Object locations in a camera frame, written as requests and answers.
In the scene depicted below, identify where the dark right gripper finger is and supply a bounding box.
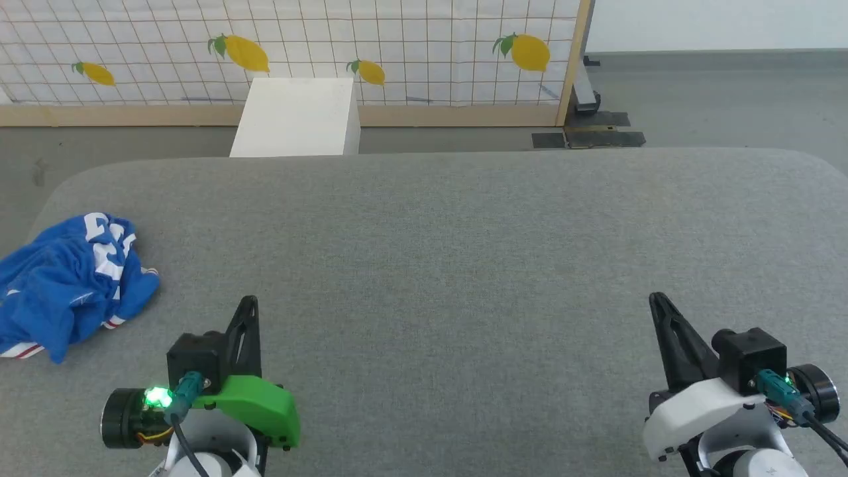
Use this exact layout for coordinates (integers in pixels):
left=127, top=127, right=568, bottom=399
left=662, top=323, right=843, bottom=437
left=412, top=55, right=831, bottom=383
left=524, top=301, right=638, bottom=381
left=649, top=292, right=693, bottom=393
left=662, top=299, right=721, bottom=386

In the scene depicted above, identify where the blue basketball jersey white trim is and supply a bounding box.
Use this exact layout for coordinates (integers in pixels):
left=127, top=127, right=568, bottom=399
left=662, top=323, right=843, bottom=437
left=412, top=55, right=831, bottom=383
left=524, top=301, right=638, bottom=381
left=0, top=212, right=160, bottom=364

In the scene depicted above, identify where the white rectangular box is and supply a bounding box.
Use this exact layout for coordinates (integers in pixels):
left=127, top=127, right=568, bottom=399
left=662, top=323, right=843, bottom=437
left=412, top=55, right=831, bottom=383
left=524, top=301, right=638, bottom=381
left=229, top=78, right=362, bottom=158

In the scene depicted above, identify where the grey fabric sofa cushion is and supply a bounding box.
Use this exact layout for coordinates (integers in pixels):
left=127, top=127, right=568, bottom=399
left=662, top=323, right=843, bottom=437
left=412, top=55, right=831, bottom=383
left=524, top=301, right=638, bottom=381
left=0, top=147, right=848, bottom=477

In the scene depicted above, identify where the gripper teal-plug black cable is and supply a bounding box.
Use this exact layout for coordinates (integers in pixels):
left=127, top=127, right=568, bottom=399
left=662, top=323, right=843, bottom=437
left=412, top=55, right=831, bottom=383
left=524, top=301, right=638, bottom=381
left=163, top=370, right=214, bottom=477
left=757, top=369, right=848, bottom=468

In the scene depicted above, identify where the short black floor mat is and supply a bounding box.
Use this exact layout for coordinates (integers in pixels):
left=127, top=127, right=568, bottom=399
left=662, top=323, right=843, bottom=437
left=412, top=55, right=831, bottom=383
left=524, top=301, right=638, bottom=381
left=567, top=111, right=632, bottom=129

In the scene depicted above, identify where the metal partition foot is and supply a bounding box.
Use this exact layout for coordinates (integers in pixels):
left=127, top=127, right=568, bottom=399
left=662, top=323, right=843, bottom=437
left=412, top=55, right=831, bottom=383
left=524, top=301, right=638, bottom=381
left=572, top=56, right=603, bottom=113

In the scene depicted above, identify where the right gripper teal-plug black cable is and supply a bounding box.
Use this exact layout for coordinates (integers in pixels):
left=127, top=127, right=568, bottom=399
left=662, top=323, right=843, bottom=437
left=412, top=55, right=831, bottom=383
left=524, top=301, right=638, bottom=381
left=757, top=369, right=848, bottom=468

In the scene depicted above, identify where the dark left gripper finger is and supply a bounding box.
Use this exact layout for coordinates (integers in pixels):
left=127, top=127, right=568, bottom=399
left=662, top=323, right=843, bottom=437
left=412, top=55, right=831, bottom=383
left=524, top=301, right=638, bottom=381
left=240, top=296, right=261, bottom=380
left=224, top=296, right=250, bottom=380

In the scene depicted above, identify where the left gripper teal-plug black cable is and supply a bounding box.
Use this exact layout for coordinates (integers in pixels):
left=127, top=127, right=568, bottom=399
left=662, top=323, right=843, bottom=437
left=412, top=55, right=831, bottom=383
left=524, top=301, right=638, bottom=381
left=163, top=370, right=214, bottom=477

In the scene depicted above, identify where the lemon print partition wooden frame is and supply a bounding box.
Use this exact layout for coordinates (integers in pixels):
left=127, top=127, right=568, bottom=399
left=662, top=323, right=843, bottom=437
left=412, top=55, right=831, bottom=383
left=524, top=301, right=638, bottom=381
left=0, top=0, right=594, bottom=129

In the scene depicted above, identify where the long black floor mat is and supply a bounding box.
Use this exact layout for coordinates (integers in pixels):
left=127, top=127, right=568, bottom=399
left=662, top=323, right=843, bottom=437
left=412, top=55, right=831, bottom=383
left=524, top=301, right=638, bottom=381
left=564, top=129, right=647, bottom=150

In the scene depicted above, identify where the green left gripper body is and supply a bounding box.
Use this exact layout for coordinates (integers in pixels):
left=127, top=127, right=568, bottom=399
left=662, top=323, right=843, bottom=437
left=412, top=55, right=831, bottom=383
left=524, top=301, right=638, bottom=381
left=101, top=374, right=301, bottom=452

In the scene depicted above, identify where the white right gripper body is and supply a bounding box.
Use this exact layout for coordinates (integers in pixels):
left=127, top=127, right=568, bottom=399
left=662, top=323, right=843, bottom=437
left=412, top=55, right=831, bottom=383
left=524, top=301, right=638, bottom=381
left=641, top=364, right=841, bottom=462

